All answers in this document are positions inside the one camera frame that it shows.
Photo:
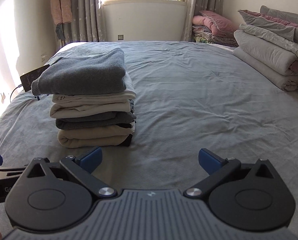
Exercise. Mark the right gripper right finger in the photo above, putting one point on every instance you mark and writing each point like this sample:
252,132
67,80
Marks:
249,197

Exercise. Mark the left grey curtain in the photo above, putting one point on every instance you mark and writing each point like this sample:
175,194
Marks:
87,25

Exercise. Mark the tan folded garment bottom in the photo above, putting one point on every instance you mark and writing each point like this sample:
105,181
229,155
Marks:
111,135

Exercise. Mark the phone on blue stand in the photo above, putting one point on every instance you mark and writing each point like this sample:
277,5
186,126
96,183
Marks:
29,77

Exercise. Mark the grey folded duvet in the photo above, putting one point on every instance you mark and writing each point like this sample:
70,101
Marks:
270,53

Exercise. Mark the cream folded garment top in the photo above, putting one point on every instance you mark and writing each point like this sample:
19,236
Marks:
76,100

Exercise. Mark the pink hanging garment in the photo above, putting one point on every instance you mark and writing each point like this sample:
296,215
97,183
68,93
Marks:
61,11

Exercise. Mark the pink pillow by window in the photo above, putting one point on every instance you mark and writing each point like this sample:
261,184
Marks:
219,25

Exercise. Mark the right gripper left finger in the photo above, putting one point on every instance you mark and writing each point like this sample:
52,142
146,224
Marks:
55,196

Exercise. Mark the dark grey folded garment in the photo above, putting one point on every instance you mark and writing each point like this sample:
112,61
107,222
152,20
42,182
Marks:
98,120

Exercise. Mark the grey bed sheet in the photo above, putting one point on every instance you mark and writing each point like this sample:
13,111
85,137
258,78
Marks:
189,96

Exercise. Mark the grey knitted cat sweater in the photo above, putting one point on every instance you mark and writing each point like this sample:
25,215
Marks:
83,71

